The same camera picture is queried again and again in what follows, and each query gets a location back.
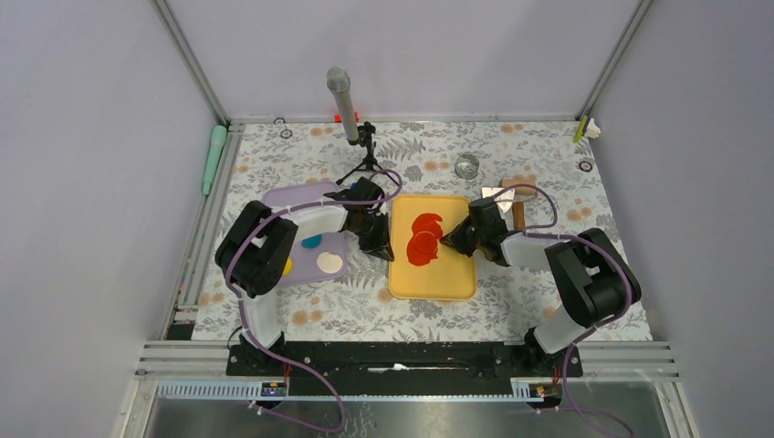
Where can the metal dough scraper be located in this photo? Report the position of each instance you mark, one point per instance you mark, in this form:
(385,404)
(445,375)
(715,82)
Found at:
(508,203)

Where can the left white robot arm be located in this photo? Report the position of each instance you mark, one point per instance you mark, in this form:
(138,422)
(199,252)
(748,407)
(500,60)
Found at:
(255,251)

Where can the black mini tripod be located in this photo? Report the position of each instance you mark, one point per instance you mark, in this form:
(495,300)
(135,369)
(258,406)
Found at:
(369,162)

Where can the flat blue dough disc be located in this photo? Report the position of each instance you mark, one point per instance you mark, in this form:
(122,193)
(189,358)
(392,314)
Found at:
(312,242)

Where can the flat yellow dough disc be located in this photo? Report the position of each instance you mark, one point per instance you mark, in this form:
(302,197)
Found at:
(288,267)

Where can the grey microphone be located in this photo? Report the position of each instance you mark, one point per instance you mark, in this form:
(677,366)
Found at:
(338,83)

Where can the white corner clip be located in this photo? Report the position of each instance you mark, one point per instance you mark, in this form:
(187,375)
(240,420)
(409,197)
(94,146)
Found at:
(587,129)

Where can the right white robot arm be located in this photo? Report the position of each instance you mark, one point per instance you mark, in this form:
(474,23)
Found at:
(595,285)

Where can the red dough ball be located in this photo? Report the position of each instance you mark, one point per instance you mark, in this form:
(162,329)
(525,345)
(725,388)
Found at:
(423,246)

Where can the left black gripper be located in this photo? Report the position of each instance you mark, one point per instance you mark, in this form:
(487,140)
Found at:
(381,245)

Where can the yellow tray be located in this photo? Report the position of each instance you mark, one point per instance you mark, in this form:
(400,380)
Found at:
(450,277)

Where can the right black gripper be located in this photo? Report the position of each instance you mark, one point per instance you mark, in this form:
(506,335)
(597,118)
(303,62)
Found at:
(455,239)

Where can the flat white dough disc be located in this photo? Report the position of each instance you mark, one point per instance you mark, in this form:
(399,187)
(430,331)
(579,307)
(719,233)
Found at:
(329,263)

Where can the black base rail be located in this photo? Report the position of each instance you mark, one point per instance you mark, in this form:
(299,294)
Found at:
(316,368)

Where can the wooden dough roller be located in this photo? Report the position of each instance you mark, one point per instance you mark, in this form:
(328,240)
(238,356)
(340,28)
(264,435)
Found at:
(525,185)

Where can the purple tray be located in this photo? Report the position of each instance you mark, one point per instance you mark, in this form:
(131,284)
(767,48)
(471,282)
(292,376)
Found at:
(305,269)

